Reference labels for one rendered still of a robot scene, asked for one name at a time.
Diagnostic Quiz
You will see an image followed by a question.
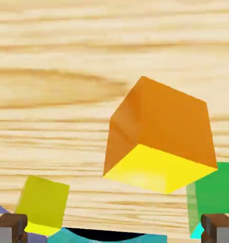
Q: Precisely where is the large teal box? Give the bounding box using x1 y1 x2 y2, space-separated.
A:
47 226 168 243

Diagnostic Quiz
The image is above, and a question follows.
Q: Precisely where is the large orange box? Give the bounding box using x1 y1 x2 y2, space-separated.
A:
102 75 219 195

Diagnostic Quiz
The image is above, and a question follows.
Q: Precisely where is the large green box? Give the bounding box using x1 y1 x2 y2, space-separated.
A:
185 161 229 240

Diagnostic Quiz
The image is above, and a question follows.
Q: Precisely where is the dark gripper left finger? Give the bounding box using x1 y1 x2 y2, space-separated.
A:
0 212 28 243

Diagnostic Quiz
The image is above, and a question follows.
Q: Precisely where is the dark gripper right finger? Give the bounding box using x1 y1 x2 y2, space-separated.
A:
200 213 229 243

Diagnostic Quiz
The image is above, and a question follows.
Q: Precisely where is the small yellow cube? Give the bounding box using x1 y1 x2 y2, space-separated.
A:
15 174 71 236

